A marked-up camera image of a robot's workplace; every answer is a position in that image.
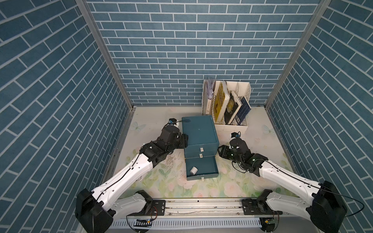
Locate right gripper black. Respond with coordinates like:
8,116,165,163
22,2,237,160
215,144,242,166

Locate teal drawer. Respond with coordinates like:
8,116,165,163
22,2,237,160
185,150,217,159
185,156,219,181
184,143,219,154

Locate teal drawer cabinet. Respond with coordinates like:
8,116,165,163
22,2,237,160
182,115,220,159

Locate teal bottom drawer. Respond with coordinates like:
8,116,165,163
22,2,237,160
185,156,219,181

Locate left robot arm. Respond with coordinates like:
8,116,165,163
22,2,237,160
75,125,188,233

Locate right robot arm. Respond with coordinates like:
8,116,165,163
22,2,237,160
218,138,347,233

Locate dark blue book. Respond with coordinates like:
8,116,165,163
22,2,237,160
235,97,251,125

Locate black moon book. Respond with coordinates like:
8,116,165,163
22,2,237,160
224,91,242,125

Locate white file organizer rack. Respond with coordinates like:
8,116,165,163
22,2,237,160
202,79,252,133

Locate beige closure file folder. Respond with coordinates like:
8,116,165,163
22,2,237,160
203,81,217,118

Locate yellow book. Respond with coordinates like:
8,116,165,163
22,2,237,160
213,81,230,124

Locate clear plastic document sleeves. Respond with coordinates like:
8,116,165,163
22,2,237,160
205,78,216,100

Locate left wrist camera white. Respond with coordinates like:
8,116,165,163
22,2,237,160
168,118,179,128

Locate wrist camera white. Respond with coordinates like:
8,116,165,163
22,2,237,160
231,132,241,139
168,118,179,128

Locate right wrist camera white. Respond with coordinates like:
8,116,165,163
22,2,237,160
231,132,241,139

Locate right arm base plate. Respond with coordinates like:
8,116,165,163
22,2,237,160
241,198,283,215

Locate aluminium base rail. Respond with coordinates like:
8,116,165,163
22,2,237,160
76,197,330,233

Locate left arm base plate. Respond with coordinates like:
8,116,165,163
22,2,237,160
125,199,166,216

